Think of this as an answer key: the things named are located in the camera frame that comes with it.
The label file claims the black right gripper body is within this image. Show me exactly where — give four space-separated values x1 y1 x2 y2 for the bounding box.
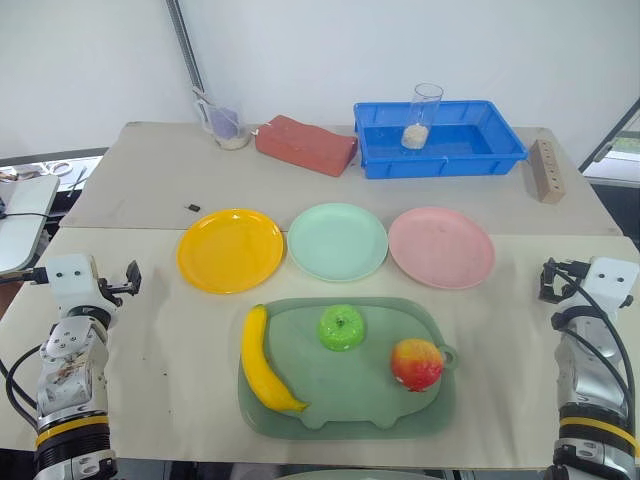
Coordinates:
552 258 593 302

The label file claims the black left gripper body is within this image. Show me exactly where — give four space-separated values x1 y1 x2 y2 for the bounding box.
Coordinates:
97 274 133 309

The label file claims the yellow plastic plate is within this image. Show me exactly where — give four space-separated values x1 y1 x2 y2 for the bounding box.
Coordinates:
176 208 285 295

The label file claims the pink plastic plate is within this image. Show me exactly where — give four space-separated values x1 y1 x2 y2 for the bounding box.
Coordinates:
388 207 497 291

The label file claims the mint green plastic plate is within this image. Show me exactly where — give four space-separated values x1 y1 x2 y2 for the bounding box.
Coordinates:
287 202 390 282

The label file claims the wooden block with holes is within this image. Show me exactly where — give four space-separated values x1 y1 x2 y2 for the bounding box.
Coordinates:
527 138 568 205

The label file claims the thin metal tool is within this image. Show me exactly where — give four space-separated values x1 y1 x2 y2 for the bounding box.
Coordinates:
67 166 88 198

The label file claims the white side table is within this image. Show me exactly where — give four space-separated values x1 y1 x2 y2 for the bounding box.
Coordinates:
0 174 62 275

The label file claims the red and yellow peach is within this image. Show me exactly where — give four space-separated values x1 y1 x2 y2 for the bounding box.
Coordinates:
389 338 446 393

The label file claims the yellow banana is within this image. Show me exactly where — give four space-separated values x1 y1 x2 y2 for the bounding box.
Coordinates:
240 303 310 414

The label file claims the blue plastic bin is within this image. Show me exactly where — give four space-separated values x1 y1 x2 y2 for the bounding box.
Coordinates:
353 99 530 180

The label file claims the purple scoop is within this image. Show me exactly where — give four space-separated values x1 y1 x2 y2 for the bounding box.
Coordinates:
209 105 239 139

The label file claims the dark green plastic tray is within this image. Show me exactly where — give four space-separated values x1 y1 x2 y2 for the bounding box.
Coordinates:
236 296 459 442

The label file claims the tall clear glass with rice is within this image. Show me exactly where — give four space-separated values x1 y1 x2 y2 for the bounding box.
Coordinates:
401 82 445 150

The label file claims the green apple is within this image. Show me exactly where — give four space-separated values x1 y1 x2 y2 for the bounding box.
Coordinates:
318 304 365 352

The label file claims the red brick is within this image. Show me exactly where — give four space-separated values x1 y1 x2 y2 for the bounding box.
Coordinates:
254 114 360 178

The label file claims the light green cutting board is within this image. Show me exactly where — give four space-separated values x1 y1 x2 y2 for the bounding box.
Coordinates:
263 301 459 432

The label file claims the grey metal pole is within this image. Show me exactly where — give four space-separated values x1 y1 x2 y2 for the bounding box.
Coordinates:
166 0 207 97

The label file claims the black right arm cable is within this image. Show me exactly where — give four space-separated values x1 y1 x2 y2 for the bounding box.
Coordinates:
552 269 637 419

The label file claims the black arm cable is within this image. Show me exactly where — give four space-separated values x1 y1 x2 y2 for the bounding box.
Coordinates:
552 269 637 419
0 268 49 437

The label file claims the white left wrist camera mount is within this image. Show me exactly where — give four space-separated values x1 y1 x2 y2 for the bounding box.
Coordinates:
45 253 102 315

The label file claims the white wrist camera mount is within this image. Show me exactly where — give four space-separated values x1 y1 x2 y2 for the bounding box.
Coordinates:
582 256 640 322
45 253 102 315

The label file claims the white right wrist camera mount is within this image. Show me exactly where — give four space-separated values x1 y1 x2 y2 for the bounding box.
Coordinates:
582 256 640 322

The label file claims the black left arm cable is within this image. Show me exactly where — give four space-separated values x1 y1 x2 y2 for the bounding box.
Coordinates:
0 268 49 437

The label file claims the metal window frame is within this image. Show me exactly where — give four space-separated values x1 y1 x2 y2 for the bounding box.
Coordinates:
578 94 640 189

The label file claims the clear measuring cup with handle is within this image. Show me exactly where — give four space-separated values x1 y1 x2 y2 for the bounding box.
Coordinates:
192 87 251 150

